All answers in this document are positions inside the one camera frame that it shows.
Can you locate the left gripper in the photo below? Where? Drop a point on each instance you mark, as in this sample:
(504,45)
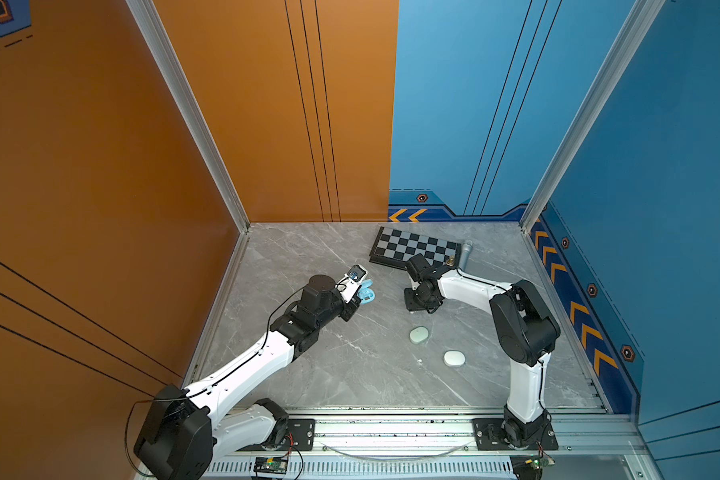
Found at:
(351,307)

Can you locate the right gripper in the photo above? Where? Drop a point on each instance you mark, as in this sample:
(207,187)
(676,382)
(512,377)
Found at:
(411,306)

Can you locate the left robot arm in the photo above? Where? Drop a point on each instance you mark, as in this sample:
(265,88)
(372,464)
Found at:
(186,428)

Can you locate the white earbud case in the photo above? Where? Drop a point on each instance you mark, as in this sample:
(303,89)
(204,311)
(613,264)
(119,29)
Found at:
(454,358)
(419,335)

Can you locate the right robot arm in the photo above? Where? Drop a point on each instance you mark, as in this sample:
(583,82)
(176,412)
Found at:
(527,332)

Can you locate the grey microphone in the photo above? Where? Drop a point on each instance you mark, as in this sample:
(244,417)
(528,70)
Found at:
(466,249)

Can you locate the green circuit board right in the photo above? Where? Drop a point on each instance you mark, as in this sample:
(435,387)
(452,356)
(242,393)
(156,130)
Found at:
(539,462)

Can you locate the aluminium front rail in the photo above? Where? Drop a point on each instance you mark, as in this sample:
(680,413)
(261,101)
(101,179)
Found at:
(376,433)

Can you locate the white earbud case front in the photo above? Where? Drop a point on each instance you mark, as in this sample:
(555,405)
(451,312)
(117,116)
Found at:
(454,358)

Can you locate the light blue earbud case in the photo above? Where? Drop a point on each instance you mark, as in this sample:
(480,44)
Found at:
(365,292)

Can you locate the green circuit board left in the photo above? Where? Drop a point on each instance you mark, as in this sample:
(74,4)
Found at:
(271,467)

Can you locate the left aluminium corner post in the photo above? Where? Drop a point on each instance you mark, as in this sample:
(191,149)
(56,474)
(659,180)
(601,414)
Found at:
(150,25)

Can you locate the aluminium corner post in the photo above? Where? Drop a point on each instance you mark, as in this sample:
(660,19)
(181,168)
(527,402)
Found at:
(628,40)
(150,25)

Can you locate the black white chessboard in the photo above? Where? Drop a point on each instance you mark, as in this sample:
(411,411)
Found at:
(416,253)

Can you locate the green circuit board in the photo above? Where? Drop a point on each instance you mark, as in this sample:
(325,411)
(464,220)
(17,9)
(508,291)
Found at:
(539,462)
(271,467)

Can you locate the right aluminium corner post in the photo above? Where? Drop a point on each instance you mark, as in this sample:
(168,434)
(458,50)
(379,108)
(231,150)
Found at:
(628,40)

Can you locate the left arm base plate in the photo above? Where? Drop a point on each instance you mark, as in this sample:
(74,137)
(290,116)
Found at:
(300,432)

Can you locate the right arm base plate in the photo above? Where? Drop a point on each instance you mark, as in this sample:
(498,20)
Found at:
(498,434)

